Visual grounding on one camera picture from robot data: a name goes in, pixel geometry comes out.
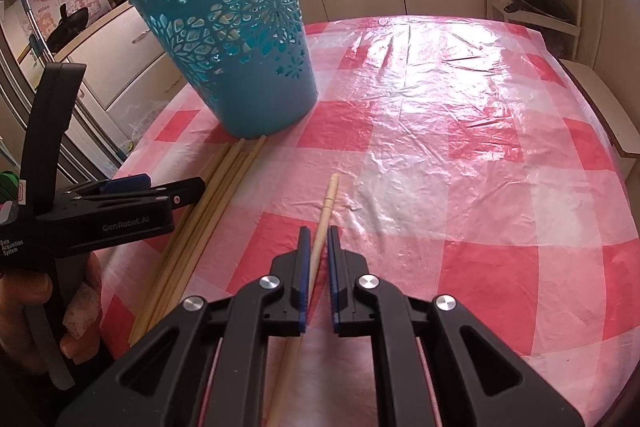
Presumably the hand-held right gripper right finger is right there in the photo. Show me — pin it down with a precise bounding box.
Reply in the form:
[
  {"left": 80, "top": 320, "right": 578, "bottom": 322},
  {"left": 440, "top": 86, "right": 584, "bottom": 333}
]
[{"left": 327, "top": 227, "right": 586, "bottom": 427}]

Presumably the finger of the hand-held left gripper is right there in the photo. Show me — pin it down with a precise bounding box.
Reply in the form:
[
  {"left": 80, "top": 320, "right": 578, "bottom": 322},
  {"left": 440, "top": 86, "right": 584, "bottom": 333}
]
[
  {"left": 62, "top": 174, "right": 152, "bottom": 200},
  {"left": 67, "top": 178, "right": 207, "bottom": 210}
]

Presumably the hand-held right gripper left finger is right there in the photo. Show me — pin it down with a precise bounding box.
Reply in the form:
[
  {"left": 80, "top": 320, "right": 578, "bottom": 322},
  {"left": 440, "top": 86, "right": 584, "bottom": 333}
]
[{"left": 55, "top": 227, "right": 311, "bottom": 427}]

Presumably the pile of chopsticks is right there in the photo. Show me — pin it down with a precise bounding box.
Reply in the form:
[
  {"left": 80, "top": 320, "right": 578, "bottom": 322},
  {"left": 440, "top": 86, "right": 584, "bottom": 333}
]
[{"left": 129, "top": 136, "right": 267, "bottom": 350}]

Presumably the pale wooden chopstick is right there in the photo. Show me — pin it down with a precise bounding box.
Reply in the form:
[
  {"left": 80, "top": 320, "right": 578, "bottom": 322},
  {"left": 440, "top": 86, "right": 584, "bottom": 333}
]
[{"left": 264, "top": 173, "right": 342, "bottom": 427}]

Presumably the blue perforated plastic basket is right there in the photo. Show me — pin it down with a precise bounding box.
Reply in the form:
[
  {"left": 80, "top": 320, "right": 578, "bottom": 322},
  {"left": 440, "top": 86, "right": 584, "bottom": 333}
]
[{"left": 129, "top": 0, "right": 319, "bottom": 138}]

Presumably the person's left hand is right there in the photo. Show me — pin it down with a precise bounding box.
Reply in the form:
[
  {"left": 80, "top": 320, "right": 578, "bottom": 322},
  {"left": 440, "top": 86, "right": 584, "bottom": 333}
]
[{"left": 0, "top": 252, "right": 103, "bottom": 375}]

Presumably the cream drawer cabinet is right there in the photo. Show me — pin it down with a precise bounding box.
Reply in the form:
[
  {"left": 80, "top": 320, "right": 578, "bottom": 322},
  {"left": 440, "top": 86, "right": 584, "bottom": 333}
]
[{"left": 52, "top": 0, "right": 201, "bottom": 158}]

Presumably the black wok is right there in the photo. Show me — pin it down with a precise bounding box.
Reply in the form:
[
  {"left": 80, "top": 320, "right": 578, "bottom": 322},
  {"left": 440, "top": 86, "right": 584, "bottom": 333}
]
[{"left": 46, "top": 3, "right": 92, "bottom": 54}]

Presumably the mop pole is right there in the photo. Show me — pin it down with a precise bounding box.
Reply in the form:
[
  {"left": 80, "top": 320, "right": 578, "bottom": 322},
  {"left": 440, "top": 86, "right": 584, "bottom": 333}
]
[{"left": 14, "top": 0, "right": 56, "bottom": 68}]

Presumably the pink checkered plastic tablecloth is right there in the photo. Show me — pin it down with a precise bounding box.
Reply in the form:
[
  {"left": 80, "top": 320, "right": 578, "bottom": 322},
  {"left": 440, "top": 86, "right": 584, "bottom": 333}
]
[{"left": 97, "top": 14, "right": 640, "bottom": 427}]

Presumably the wooden table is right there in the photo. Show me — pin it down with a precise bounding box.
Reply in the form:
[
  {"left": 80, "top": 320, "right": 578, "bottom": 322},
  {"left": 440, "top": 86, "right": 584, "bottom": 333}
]
[{"left": 556, "top": 57, "right": 640, "bottom": 188}]

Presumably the black round pan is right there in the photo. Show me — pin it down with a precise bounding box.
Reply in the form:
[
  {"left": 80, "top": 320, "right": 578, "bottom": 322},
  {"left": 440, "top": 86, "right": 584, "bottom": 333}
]
[{"left": 502, "top": 0, "right": 576, "bottom": 25}]

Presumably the white tall cabinet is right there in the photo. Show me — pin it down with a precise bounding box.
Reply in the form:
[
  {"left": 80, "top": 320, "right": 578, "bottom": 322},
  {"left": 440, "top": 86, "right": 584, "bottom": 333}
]
[{"left": 575, "top": 0, "right": 640, "bottom": 75}]

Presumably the sliding door frame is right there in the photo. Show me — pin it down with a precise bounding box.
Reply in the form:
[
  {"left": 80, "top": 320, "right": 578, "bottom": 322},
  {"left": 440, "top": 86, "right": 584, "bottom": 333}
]
[{"left": 0, "top": 19, "right": 121, "bottom": 188}]

